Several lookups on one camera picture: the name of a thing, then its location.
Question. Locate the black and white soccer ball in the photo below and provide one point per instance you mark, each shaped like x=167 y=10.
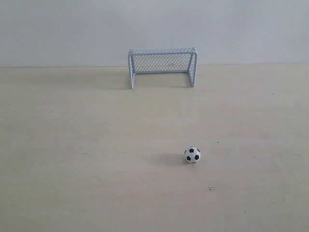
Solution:
x=192 y=154

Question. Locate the small white soccer goal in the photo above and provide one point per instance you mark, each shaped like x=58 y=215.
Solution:
x=168 y=60

